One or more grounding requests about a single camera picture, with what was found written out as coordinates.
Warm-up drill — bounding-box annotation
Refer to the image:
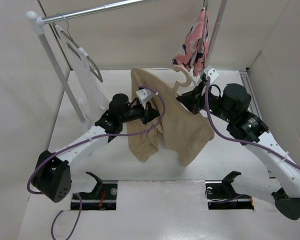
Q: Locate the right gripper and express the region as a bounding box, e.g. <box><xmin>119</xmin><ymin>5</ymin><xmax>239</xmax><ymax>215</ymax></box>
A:
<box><xmin>177</xmin><ymin>80</ymin><xmax>235</xmax><ymax>123</ymax></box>

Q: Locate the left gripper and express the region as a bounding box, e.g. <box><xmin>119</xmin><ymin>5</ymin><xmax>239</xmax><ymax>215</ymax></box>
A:
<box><xmin>119</xmin><ymin>100</ymin><xmax>161</xmax><ymax>126</ymax></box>

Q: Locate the beige t shirt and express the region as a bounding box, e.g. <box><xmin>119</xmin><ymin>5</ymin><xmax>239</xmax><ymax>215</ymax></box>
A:
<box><xmin>126</xmin><ymin>68</ymin><xmax>215</xmax><ymax>167</ymax></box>

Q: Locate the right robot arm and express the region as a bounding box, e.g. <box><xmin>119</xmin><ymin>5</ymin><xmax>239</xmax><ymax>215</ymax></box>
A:
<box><xmin>176</xmin><ymin>83</ymin><xmax>300</xmax><ymax>220</ymax></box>

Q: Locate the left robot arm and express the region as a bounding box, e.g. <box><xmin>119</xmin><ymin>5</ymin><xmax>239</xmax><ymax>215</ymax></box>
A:
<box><xmin>27</xmin><ymin>88</ymin><xmax>162</xmax><ymax>203</ymax></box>

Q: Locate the grey hanger right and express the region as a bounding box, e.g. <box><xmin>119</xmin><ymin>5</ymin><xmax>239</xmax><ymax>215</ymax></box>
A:
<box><xmin>196</xmin><ymin>0</ymin><xmax>209</xmax><ymax>61</ymax></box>

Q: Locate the grey hanger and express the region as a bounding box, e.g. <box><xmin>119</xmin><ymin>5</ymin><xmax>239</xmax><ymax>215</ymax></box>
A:
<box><xmin>196</xmin><ymin>0</ymin><xmax>209</xmax><ymax>61</ymax></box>
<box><xmin>57</xmin><ymin>13</ymin><xmax>104</xmax><ymax>83</ymax></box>

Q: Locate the grey hanger left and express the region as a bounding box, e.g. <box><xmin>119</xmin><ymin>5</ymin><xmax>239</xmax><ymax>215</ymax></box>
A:
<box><xmin>57</xmin><ymin>13</ymin><xmax>104</xmax><ymax>83</ymax></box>

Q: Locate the pink patterned garment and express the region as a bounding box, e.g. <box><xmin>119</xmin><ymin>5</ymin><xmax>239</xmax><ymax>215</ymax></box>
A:
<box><xmin>172</xmin><ymin>18</ymin><xmax>209</xmax><ymax>77</ymax></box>

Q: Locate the white garment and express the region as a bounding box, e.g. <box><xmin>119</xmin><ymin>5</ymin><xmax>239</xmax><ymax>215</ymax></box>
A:
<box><xmin>53</xmin><ymin>23</ymin><xmax>109</xmax><ymax>124</ymax></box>

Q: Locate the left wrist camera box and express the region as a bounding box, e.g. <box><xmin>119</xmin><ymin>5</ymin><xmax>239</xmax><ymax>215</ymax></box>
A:
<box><xmin>135</xmin><ymin>88</ymin><xmax>153</xmax><ymax>105</ymax></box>

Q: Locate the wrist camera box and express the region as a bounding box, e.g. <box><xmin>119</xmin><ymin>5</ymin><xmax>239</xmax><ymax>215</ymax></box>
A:
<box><xmin>135</xmin><ymin>88</ymin><xmax>153</xmax><ymax>105</ymax></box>
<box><xmin>201</xmin><ymin>65</ymin><xmax>220</xmax><ymax>84</ymax></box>

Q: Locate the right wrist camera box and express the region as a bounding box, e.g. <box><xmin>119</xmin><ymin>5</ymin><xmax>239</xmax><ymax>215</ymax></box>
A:
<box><xmin>201</xmin><ymin>65</ymin><xmax>220</xmax><ymax>84</ymax></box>

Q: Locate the aluminium rail right side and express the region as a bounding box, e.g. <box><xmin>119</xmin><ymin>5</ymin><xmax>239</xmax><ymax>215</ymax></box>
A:
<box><xmin>239</xmin><ymin>70</ymin><xmax>262</xmax><ymax>120</ymax></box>

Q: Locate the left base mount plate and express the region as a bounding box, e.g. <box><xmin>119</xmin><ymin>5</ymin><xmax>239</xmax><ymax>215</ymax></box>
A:
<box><xmin>79</xmin><ymin>181</ymin><xmax>118</xmax><ymax>211</ymax></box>

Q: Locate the base mount plate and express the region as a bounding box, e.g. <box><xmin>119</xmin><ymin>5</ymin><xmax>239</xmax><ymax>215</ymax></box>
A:
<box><xmin>204</xmin><ymin>180</ymin><xmax>255</xmax><ymax>210</ymax></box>
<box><xmin>79</xmin><ymin>181</ymin><xmax>118</xmax><ymax>211</ymax></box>

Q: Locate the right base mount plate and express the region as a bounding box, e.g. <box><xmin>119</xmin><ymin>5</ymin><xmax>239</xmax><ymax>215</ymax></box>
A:
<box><xmin>204</xmin><ymin>180</ymin><xmax>255</xmax><ymax>210</ymax></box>

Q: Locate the clothes rack frame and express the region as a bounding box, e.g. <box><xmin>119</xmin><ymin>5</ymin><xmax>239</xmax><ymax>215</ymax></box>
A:
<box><xmin>25</xmin><ymin>0</ymin><xmax>228</xmax><ymax>130</ymax></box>

